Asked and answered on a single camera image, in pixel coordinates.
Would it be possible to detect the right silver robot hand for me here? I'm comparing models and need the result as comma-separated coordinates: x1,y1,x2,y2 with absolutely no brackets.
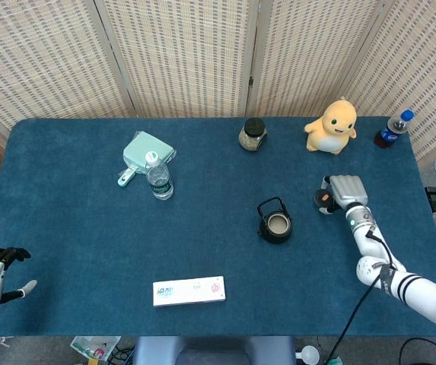
319,174,370,216

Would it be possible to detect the small black lid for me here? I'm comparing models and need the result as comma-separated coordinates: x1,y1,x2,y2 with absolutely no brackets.
314,189,335,211

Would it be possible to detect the black cast iron teapot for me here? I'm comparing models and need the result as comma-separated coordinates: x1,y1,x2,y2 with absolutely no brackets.
256,196,294,245

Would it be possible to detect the black-lidded glass jar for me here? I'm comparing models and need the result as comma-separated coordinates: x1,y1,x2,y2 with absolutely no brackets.
238,118,269,152

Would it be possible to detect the yellow plush dinosaur toy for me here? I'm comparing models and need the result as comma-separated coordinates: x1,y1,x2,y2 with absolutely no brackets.
303,97,358,156

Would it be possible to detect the cola bottle with blue cap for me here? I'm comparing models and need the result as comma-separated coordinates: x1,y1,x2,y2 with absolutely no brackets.
374,109,415,148

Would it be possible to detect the blue tablecloth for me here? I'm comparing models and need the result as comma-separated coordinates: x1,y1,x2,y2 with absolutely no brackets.
0,116,436,338

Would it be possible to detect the plastic bag with printed paper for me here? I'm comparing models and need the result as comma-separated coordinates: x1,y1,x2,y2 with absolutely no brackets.
69,335,122,361

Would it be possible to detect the white round floor object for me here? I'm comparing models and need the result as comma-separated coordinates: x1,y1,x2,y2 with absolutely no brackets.
295,344,320,362

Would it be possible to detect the clear water bottle, green label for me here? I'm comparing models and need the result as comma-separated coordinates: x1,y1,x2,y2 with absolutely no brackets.
144,151,175,201

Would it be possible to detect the white toothpaste box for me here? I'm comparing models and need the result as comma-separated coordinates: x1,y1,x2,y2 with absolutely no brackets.
152,275,227,307

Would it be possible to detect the blue grey robot torso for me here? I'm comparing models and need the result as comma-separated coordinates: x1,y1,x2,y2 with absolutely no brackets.
132,336,297,365

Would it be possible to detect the woven folding screen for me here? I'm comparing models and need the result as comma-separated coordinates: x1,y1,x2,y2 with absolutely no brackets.
0,0,436,160

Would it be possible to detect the black cable on robot arm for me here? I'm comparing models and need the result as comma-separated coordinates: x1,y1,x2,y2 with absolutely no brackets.
326,230,398,364

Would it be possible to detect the mint green box with handle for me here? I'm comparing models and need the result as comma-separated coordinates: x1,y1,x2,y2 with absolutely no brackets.
117,130,176,188

